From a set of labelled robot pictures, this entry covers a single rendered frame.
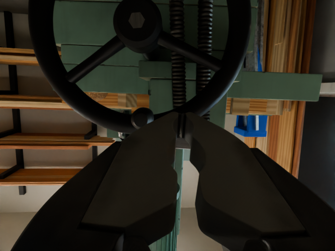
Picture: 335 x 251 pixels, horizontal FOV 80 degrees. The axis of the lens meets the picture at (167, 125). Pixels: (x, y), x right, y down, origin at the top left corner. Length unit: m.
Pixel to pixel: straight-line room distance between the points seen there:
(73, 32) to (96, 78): 0.11
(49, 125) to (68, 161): 0.57
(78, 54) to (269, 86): 0.43
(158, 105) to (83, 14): 0.27
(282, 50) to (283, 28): 0.16
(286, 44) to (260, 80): 1.43
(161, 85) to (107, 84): 0.16
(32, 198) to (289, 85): 3.52
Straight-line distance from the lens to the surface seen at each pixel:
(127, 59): 0.47
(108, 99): 0.64
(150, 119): 0.22
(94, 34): 0.50
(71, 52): 0.51
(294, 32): 1.92
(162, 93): 0.36
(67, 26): 0.53
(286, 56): 1.91
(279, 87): 0.52
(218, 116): 0.37
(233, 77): 0.28
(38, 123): 3.27
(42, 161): 3.38
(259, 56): 1.40
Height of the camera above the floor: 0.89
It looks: 9 degrees up
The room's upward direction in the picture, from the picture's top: 178 degrees counter-clockwise
